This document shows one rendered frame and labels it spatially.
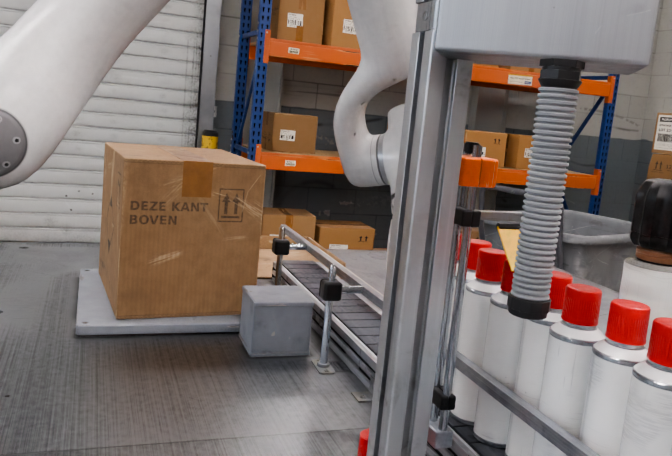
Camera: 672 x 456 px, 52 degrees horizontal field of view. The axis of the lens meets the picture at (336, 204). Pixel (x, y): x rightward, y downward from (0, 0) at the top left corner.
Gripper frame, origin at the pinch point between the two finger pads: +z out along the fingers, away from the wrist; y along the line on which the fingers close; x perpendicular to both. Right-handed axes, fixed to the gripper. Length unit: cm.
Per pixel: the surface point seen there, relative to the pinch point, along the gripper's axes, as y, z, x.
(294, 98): 97, -174, 385
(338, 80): 131, -190, 379
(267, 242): 1, -24, 93
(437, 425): -8.2, 10.9, -17.4
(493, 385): -4.4, 6.5, -23.0
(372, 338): -2.3, 1.7, 13.9
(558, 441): -4.4, 10.8, -33.0
